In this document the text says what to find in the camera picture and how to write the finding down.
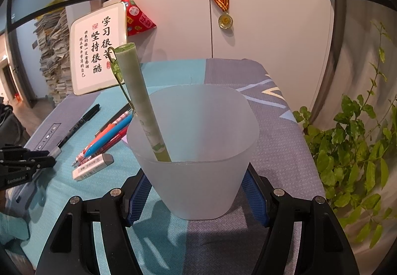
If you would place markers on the white cabinet with bookshelf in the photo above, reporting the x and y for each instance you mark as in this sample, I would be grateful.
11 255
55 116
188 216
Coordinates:
186 14

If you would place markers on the green pen with gold clip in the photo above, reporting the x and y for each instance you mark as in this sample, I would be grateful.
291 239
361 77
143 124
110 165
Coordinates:
133 76

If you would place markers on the black pen with clip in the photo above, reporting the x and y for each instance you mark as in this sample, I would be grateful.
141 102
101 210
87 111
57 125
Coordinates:
110 121

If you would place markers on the gold medal with striped ribbon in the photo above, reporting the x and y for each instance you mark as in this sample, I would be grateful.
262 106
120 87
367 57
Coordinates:
225 21

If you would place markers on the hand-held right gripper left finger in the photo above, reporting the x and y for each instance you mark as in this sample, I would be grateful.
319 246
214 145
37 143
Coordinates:
139 197

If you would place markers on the frosted plastic cup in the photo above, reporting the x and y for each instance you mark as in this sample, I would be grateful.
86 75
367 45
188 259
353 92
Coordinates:
192 169

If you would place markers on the black marker pen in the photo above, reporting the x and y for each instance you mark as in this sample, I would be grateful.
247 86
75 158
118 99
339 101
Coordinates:
77 126

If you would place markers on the pink checked pen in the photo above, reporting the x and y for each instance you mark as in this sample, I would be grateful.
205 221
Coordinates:
123 118

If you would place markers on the wooden door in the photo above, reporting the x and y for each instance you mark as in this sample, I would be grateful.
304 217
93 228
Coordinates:
9 82

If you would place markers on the teal grey tablecloth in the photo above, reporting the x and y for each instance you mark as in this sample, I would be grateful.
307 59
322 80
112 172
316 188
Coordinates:
279 138

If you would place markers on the white calligraphy sign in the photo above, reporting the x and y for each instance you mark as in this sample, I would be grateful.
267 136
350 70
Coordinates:
83 54

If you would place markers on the dark sofa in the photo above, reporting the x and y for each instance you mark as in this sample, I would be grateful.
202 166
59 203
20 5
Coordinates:
12 126

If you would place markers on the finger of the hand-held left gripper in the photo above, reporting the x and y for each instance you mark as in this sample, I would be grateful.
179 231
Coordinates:
24 152
40 163

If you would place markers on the stack of newspapers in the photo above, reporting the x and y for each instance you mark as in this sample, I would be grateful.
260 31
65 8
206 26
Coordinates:
54 60

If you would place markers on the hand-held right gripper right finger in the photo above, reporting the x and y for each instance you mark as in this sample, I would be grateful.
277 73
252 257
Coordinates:
254 197

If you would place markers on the green leafy plant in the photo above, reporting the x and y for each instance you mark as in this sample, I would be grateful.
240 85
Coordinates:
341 138

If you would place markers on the red pen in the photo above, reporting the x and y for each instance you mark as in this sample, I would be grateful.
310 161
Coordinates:
114 140

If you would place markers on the blue pen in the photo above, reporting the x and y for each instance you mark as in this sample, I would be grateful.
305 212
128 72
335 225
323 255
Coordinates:
93 149

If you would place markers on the white eraser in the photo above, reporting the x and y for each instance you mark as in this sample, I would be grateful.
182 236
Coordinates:
93 166

